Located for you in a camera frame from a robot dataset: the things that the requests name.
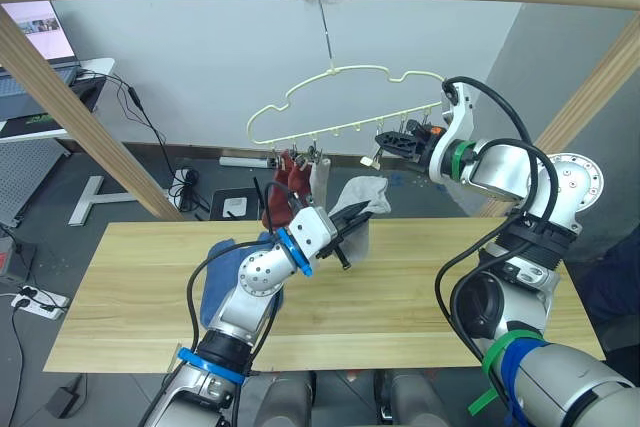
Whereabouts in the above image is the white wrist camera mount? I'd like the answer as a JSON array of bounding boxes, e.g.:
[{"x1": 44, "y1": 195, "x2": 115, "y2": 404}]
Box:
[
  {"x1": 288, "y1": 205, "x2": 336, "y2": 262},
  {"x1": 428, "y1": 79, "x2": 478, "y2": 185}
]

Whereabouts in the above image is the cream plastic clip hanger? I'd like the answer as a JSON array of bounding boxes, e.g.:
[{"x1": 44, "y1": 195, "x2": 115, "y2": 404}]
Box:
[{"x1": 245, "y1": 64, "x2": 447, "y2": 146}]

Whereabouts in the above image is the open laptop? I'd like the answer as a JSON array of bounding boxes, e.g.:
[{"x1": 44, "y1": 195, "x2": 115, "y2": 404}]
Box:
[{"x1": 0, "y1": 0, "x2": 83, "y2": 119}]

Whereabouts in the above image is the metal hanger hook rod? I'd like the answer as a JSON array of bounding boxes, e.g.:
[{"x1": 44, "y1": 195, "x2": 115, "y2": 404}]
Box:
[{"x1": 315, "y1": 0, "x2": 335, "y2": 72}]

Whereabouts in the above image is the grey rounded shape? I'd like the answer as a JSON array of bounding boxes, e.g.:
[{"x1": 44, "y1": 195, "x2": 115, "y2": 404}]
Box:
[
  {"x1": 372, "y1": 369, "x2": 454, "y2": 427},
  {"x1": 247, "y1": 370, "x2": 318, "y2": 427}
]

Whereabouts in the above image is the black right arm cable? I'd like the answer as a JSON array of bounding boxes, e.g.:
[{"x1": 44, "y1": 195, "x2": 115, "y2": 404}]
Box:
[{"x1": 435, "y1": 75, "x2": 560, "y2": 374}]

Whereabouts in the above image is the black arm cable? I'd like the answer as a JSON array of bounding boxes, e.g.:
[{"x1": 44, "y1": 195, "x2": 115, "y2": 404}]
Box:
[
  {"x1": 185, "y1": 180, "x2": 307, "y2": 379},
  {"x1": 435, "y1": 75, "x2": 560, "y2": 374}
]

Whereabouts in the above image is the black desk power cable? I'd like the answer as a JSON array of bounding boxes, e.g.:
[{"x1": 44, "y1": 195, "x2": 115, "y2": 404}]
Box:
[{"x1": 74, "y1": 69, "x2": 176, "y2": 189}]

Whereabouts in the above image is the black power adapter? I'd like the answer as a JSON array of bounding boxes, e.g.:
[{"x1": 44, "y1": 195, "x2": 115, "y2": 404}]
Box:
[{"x1": 48, "y1": 384, "x2": 83, "y2": 420}]

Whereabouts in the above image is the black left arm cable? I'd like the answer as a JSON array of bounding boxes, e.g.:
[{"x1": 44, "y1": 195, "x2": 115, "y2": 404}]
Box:
[{"x1": 185, "y1": 180, "x2": 307, "y2": 379}]

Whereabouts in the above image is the blue sock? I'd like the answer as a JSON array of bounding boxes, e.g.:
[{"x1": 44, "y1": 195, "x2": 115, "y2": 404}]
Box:
[{"x1": 199, "y1": 230, "x2": 287, "y2": 329}]

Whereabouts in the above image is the black coiled floor cable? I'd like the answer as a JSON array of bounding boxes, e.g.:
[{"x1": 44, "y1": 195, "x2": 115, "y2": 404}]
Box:
[{"x1": 167, "y1": 165, "x2": 212, "y2": 214}]

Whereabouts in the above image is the grey box with red mark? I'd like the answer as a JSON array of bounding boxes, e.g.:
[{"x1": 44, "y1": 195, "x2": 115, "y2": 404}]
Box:
[{"x1": 0, "y1": 225, "x2": 39, "y2": 289}]

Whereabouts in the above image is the white sock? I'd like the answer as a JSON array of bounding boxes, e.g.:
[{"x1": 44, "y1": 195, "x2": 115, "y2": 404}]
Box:
[{"x1": 308, "y1": 156, "x2": 332, "y2": 212}]

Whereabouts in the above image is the person in dark clothing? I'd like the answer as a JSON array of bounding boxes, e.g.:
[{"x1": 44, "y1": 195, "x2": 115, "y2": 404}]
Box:
[{"x1": 579, "y1": 232, "x2": 640, "y2": 366}]

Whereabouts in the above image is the white desk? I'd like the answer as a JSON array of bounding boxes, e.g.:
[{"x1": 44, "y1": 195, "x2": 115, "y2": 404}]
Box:
[{"x1": 0, "y1": 56, "x2": 117, "y2": 144}]

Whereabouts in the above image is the white T-shaped stand foot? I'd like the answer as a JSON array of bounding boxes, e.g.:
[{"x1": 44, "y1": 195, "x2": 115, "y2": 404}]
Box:
[{"x1": 66, "y1": 174, "x2": 140, "y2": 228}]

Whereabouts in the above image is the long white power strip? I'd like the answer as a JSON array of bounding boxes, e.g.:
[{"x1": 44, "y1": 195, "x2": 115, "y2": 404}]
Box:
[{"x1": 218, "y1": 155, "x2": 275, "y2": 170}]

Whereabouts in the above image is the metal clip with cream tips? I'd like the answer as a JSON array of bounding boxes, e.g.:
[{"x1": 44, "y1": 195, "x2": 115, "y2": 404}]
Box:
[{"x1": 360, "y1": 139, "x2": 384, "y2": 170}]

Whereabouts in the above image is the grey perforated panel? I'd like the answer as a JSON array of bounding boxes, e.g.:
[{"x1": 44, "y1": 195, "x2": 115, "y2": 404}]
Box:
[{"x1": 0, "y1": 138, "x2": 72, "y2": 229}]

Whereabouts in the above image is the white power strip with plugs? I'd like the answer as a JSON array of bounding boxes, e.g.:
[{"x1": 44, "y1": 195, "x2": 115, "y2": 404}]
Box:
[{"x1": 9, "y1": 283, "x2": 70, "y2": 322}]

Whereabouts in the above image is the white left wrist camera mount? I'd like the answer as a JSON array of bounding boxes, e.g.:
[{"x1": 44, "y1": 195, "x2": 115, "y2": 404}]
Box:
[{"x1": 288, "y1": 205, "x2": 336, "y2": 262}]

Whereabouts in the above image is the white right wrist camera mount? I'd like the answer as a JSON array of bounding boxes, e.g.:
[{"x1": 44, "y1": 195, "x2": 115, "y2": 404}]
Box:
[{"x1": 428, "y1": 79, "x2": 478, "y2": 185}]

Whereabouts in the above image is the light grey sock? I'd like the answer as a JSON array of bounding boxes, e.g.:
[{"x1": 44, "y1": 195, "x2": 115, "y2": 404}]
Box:
[
  {"x1": 325, "y1": 176, "x2": 393, "y2": 267},
  {"x1": 438, "y1": 180, "x2": 489, "y2": 219}
]

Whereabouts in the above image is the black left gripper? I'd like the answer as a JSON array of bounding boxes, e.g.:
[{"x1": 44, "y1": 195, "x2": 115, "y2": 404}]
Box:
[{"x1": 315, "y1": 200, "x2": 375, "y2": 273}]

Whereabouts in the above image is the dark red sock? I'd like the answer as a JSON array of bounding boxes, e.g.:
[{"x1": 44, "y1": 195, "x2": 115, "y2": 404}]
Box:
[
  {"x1": 261, "y1": 150, "x2": 297, "y2": 231},
  {"x1": 286, "y1": 158, "x2": 314, "y2": 204}
]

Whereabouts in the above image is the wooden slanted frame post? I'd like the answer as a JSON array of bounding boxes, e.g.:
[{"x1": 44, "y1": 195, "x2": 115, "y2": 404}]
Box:
[
  {"x1": 477, "y1": 14, "x2": 640, "y2": 219},
  {"x1": 0, "y1": 9, "x2": 186, "y2": 222}
]

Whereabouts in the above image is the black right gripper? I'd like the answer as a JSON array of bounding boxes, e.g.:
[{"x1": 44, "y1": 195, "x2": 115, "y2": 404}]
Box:
[{"x1": 374, "y1": 118, "x2": 442, "y2": 174}]

